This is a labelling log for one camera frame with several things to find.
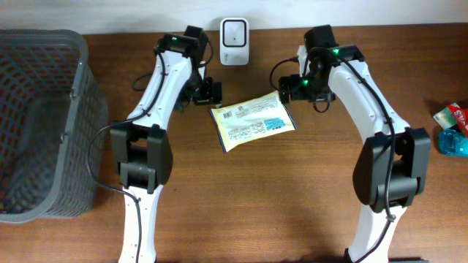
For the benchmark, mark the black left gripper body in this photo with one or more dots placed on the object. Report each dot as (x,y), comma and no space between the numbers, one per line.
(208,92)

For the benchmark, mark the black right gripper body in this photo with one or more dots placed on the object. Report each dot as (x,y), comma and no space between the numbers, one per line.
(302,88)

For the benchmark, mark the yellow wipes bag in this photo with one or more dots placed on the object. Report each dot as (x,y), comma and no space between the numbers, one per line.
(252,120)

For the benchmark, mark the green tissue pack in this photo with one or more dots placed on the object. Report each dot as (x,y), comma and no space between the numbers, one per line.
(445,118)

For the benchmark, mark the blue mouthwash bottle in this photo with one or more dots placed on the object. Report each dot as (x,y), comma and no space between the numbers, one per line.
(452,143)

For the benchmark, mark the red candy bag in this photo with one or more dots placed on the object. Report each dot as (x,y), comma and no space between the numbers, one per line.
(460,114)

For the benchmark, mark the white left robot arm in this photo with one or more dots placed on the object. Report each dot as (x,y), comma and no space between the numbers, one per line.
(140,144)

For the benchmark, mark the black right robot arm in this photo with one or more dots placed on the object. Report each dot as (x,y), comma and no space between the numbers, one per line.
(392,166)

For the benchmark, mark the white barcode scanner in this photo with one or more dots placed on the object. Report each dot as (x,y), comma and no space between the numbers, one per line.
(234,41)

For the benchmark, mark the grey plastic basket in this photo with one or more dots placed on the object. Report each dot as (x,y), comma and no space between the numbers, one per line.
(51,106)

